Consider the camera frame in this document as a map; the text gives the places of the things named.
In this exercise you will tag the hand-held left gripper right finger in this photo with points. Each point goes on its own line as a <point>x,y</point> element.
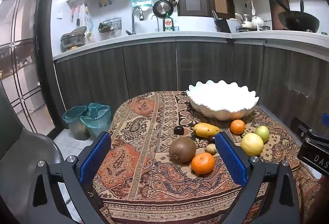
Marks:
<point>231,159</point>

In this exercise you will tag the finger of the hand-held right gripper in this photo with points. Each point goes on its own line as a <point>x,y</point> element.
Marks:
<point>303,127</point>
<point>325,118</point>

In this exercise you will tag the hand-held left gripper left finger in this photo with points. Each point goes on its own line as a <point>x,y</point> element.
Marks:
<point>95,157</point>

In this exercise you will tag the yellow lemon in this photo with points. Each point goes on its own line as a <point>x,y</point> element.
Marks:
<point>252,144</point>

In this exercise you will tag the dark plum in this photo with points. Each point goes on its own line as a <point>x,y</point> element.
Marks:
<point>211,140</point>
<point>178,130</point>

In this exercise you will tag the orange tangerine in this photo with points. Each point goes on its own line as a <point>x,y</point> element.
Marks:
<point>203,163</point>
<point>237,126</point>

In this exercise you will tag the brown kiwi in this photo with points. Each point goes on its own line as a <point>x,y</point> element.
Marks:
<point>182,150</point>

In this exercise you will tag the white scalloped bowl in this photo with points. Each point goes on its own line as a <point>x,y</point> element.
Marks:
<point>221,100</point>

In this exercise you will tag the bin with teal bag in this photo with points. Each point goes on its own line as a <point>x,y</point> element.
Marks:
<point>74,123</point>
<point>99,121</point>

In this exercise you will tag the yellow mango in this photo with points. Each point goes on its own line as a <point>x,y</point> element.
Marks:
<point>205,130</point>

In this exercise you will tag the patterned tablecloth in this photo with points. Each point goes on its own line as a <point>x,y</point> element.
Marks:
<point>144,121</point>

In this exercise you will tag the grey plastic chair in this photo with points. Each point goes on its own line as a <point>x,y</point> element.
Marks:
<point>15,141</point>

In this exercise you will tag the black wok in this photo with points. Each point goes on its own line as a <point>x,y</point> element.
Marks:
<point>298,21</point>

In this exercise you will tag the dark wood kitchen cabinets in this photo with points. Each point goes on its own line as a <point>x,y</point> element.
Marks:
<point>149,67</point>

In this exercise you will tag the brown cutting board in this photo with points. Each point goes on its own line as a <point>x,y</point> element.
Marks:
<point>273,15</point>

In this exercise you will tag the white teapot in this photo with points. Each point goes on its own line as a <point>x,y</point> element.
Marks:
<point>257,21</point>

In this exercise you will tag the large metal pot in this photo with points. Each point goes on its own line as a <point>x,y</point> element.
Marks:
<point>73,40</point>

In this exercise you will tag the yellow dish brush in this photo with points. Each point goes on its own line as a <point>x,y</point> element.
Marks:
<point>89,32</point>

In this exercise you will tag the hanging white spoon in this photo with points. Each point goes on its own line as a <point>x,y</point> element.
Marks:
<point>253,9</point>

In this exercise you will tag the black knife block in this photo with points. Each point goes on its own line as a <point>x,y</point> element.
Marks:
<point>223,26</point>

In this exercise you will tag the white kitchen countertop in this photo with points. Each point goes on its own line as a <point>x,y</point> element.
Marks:
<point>180,34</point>

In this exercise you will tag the glass sliding door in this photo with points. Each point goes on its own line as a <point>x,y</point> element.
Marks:
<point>23,33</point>

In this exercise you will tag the tall chrome faucet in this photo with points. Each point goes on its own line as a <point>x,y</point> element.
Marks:
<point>133,18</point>

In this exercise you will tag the small white soap bottle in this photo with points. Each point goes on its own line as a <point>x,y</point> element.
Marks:
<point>176,26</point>

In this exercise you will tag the small chrome faucet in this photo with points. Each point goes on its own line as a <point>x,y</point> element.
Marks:
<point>157,22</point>

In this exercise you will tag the green dish soap bottle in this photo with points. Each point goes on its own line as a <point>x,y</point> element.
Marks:
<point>168,24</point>

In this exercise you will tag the hanging black frying pan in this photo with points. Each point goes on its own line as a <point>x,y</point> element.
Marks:
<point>159,9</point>

